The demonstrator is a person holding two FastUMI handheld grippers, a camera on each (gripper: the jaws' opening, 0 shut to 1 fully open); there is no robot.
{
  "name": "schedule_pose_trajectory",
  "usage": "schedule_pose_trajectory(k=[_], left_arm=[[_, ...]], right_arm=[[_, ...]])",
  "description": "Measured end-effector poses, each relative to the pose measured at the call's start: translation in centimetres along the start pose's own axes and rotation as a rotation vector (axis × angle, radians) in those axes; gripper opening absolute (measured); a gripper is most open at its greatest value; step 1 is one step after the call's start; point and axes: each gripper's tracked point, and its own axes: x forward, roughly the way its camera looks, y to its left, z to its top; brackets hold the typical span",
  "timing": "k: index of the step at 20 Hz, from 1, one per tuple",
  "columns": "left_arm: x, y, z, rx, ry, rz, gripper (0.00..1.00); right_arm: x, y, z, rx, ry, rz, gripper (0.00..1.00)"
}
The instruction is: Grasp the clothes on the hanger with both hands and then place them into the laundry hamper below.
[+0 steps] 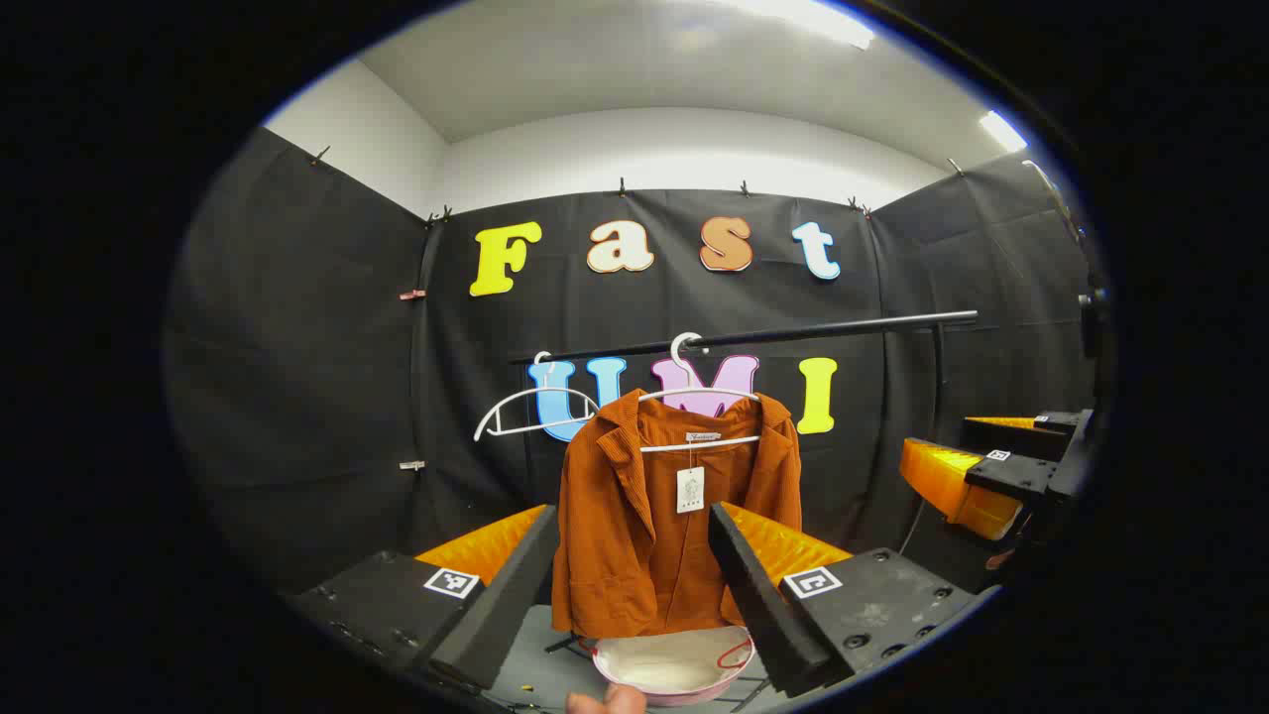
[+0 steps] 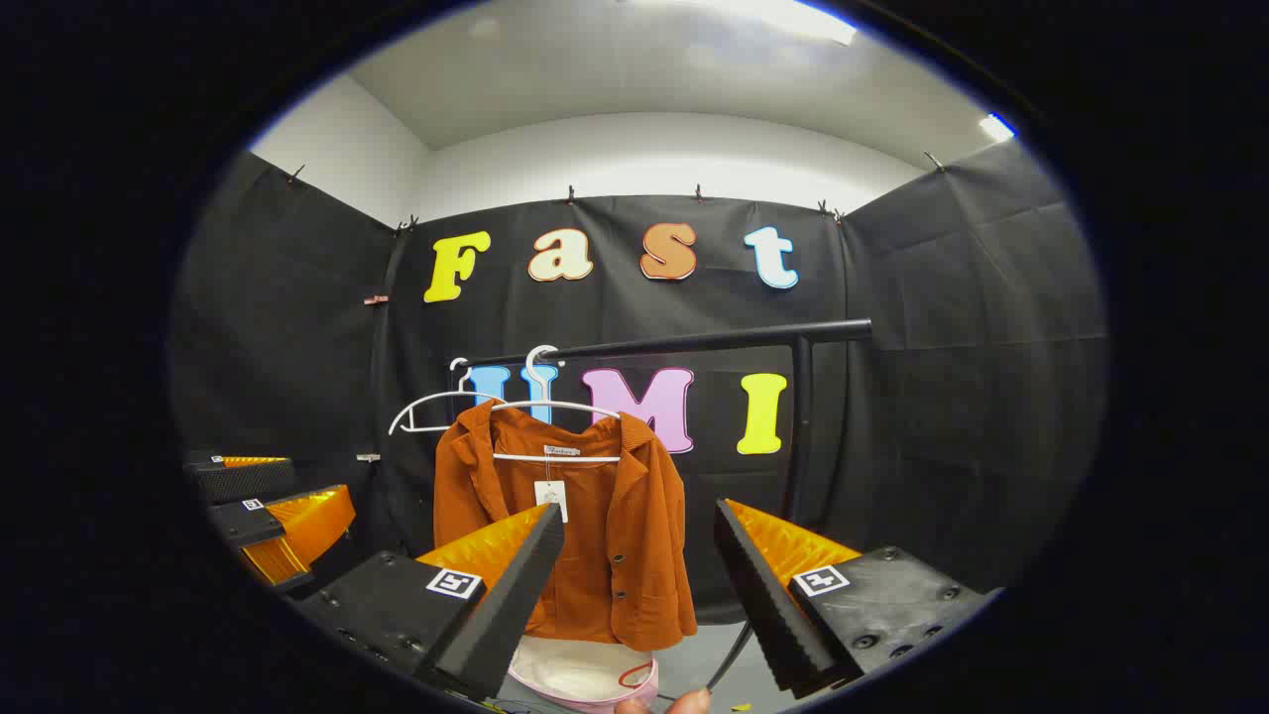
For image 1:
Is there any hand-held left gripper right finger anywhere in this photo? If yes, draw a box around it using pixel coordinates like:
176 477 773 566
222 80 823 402
707 502 982 699

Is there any long ceiling light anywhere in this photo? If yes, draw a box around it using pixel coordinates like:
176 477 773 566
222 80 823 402
734 0 878 51

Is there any orange corduroy jacket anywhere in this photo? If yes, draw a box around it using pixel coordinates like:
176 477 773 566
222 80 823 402
551 389 802 639

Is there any white pink laundry hamper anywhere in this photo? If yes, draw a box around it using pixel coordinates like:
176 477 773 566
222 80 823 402
592 625 756 707

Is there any row of black cloth clips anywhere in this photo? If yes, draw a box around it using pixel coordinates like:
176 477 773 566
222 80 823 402
309 147 965 227

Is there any black backdrop cloth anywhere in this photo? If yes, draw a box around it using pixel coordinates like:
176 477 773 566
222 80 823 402
164 127 1101 646

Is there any white plastic hanger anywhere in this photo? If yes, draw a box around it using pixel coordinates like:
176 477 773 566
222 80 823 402
639 332 762 454
474 351 601 442

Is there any small ceiling light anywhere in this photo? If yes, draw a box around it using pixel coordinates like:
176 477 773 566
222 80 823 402
980 109 1029 153

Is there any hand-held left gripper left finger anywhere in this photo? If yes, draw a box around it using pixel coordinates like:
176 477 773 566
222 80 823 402
286 504 562 695

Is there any black clothes rack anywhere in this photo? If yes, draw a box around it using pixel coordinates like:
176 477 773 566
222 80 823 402
511 310 980 447

